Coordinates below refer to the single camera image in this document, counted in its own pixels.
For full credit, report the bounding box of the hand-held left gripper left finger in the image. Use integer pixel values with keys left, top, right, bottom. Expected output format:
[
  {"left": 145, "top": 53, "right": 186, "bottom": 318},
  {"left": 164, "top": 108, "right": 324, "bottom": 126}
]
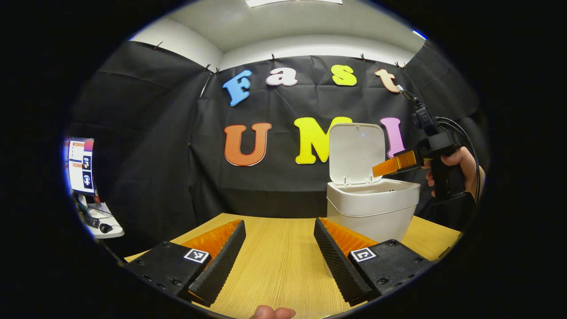
[{"left": 117, "top": 219, "right": 247, "bottom": 308}]

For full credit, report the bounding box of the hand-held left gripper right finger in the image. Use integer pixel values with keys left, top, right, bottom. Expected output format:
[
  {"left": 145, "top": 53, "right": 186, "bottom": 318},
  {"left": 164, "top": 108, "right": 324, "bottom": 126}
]
[{"left": 313, "top": 217, "right": 435, "bottom": 307}]

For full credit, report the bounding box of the white desktop garbage bin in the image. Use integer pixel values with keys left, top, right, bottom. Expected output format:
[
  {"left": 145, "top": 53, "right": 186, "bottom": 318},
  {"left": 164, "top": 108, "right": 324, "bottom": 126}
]
[{"left": 326, "top": 123, "right": 421, "bottom": 279}]

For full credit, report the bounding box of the wooden desktop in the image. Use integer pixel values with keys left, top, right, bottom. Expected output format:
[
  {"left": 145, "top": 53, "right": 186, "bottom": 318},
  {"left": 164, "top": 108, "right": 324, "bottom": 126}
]
[{"left": 124, "top": 213, "right": 462, "bottom": 319}]

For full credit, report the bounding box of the black backdrop cloth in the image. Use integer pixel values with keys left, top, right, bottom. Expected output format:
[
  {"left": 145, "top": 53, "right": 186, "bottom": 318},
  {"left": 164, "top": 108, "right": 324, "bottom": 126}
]
[{"left": 66, "top": 41, "right": 488, "bottom": 253}]

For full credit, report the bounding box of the white side table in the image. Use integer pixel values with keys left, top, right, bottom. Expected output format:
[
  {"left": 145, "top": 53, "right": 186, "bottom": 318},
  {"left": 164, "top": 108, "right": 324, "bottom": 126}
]
[{"left": 78, "top": 195, "right": 125, "bottom": 239}]

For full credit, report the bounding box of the row of small cloth clips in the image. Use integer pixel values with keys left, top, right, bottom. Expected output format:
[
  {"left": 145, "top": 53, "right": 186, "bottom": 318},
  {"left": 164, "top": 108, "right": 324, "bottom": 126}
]
[{"left": 153, "top": 41, "right": 407, "bottom": 75}]

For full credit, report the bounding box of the computer monitor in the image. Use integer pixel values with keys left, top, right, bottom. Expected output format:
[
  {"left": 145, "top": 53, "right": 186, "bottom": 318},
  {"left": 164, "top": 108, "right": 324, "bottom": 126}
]
[{"left": 66, "top": 138, "right": 95, "bottom": 196}]

